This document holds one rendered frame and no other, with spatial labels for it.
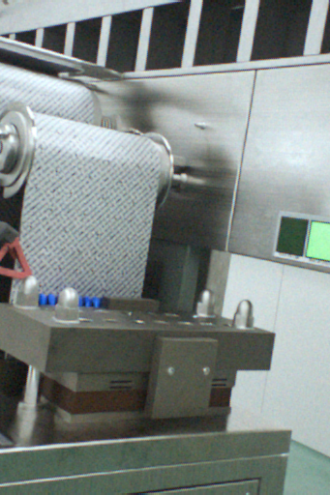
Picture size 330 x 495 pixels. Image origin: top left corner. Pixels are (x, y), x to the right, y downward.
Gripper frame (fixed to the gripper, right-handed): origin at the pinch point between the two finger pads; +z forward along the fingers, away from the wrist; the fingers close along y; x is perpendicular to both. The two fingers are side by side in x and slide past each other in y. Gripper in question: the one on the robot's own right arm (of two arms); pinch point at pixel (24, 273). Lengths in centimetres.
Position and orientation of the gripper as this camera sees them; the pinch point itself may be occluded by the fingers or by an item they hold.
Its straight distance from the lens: 117.8
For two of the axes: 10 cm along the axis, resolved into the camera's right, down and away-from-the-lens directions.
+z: 6.1, 5.8, 5.4
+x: 5.4, -8.0, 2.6
